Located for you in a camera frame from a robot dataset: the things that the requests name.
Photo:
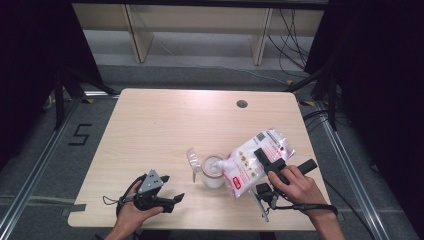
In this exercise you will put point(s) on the light wooden shelf unit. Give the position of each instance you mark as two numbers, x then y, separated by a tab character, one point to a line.
200	16

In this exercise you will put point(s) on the black curtain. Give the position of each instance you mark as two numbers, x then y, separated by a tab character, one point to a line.
30	66
383	83

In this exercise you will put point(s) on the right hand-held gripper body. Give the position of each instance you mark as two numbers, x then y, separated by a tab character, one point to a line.
266	195

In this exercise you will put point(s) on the yellow tape piece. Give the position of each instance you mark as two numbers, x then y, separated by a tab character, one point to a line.
88	100
307	103
289	82

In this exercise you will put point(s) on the black metal stand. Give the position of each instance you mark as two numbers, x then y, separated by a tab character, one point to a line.
59	100
332	100

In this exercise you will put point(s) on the aluminium floor rail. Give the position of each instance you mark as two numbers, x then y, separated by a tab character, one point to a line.
36	170
350	180

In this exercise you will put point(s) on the person's left hand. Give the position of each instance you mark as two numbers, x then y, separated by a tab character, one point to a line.
131	220

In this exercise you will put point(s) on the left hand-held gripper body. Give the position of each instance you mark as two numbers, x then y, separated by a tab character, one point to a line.
151	183

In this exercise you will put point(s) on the grey round table grommet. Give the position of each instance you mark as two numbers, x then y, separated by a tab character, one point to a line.
242	104

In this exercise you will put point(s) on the person's right hand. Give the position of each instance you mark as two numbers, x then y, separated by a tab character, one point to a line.
300	190

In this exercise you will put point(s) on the red and white powder bag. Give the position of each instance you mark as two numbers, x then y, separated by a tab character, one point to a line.
246	166

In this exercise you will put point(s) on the clear glass jar with lid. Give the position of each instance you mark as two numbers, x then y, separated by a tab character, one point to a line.
211	173

